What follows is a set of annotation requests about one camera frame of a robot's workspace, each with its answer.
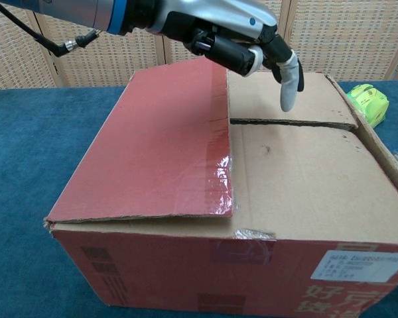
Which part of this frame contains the black connector cable on left arm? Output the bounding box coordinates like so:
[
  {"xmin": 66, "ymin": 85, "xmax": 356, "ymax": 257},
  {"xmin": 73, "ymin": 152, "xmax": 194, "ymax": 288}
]
[{"xmin": 0, "ymin": 0, "xmax": 100, "ymax": 58}]

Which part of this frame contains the red cardboard box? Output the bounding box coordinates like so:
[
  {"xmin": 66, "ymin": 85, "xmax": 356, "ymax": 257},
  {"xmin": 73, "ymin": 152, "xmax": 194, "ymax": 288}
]
[{"xmin": 42, "ymin": 56, "xmax": 398, "ymax": 318}]

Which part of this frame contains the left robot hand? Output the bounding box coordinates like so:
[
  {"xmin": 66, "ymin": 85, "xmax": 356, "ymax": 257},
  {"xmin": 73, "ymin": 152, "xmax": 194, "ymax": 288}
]
[{"xmin": 129, "ymin": 0, "xmax": 305, "ymax": 113}]

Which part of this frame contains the woven bamboo folding screen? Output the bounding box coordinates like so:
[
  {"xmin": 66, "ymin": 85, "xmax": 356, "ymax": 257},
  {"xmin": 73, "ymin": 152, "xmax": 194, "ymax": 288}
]
[{"xmin": 0, "ymin": 0, "xmax": 398, "ymax": 91}]

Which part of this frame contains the green tissue pack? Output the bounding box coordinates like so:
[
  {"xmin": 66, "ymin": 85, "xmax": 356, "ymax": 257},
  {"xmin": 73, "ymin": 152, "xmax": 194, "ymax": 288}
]
[{"xmin": 346, "ymin": 83, "xmax": 390, "ymax": 127}]

